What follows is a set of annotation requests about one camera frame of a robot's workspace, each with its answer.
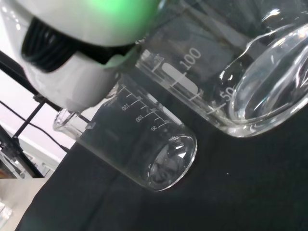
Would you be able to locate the black tripod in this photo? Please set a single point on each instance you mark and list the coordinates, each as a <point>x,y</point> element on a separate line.
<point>24,159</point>

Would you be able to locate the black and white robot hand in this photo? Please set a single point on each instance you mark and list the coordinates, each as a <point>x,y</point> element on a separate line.
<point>72,26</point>

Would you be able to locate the black bench cloth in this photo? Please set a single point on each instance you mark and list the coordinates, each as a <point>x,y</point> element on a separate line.
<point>240,183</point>

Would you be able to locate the clear cloth clip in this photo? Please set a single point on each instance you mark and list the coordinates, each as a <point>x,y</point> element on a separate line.
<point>90,125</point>

